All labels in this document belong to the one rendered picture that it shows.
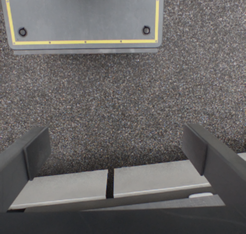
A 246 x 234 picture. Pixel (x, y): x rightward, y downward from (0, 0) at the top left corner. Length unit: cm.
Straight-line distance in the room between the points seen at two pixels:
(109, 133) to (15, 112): 66
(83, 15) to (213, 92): 95
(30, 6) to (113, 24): 37
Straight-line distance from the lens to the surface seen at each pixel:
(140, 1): 90
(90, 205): 90
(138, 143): 133
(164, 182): 93
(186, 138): 16
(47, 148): 17
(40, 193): 104
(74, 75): 121
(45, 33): 92
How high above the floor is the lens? 118
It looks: 74 degrees down
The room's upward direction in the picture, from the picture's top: 174 degrees clockwise
